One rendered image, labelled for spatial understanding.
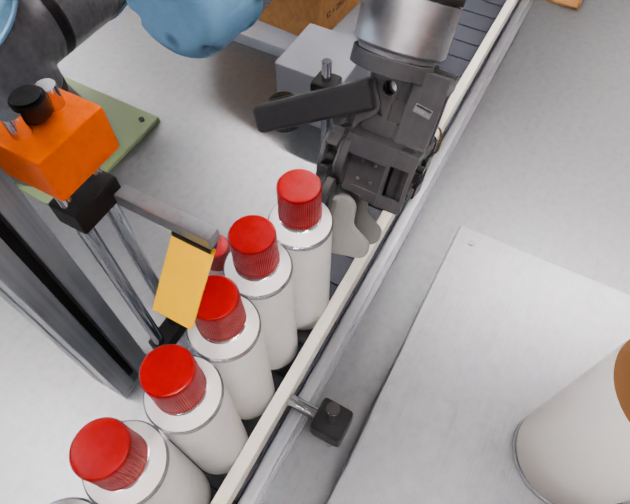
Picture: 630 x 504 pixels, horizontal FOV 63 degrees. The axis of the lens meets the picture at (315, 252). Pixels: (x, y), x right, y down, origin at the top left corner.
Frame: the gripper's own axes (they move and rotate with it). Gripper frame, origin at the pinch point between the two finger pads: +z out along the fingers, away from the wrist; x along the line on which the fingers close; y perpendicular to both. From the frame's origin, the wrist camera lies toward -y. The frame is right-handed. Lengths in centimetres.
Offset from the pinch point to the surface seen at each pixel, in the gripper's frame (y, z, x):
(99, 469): 0.9, -0.5, -29.5
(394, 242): 5.7, 0.7, 10.2
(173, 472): 2.5, 4.0, -24.8
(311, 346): 4.1, 5.8, -6.3
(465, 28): -0.5, -19.9, 45.8
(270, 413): 3.9, 9.3, -12.5
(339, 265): 1.6, 3.4, 5.1
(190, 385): 2.4, -3.2, -24.2
